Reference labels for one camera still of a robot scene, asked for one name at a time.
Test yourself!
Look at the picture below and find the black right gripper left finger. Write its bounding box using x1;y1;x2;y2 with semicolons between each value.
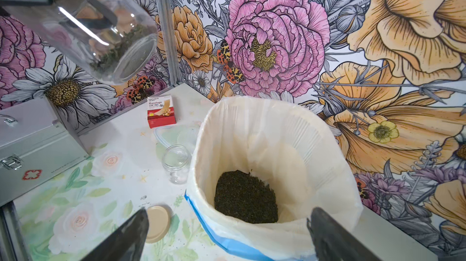
82;208;149;261

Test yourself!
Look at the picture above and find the aluminium corner post left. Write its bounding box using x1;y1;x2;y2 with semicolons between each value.
155;0;184;86

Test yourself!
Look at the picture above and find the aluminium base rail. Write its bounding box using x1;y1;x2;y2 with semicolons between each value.
1;202;33;261

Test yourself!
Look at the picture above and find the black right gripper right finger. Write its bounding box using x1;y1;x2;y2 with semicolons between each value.
307;207;379;261

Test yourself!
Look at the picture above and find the glass tea jar beige lid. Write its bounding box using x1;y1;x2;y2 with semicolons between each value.
1;0;158;85

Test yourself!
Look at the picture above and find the red white bandage box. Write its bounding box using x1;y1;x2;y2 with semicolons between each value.
147;95;177;129

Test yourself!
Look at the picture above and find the dumped tea leaves pile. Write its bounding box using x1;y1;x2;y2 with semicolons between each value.
214;170;279;224

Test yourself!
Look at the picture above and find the silver metal case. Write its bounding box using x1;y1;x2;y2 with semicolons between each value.
1;98;89;205

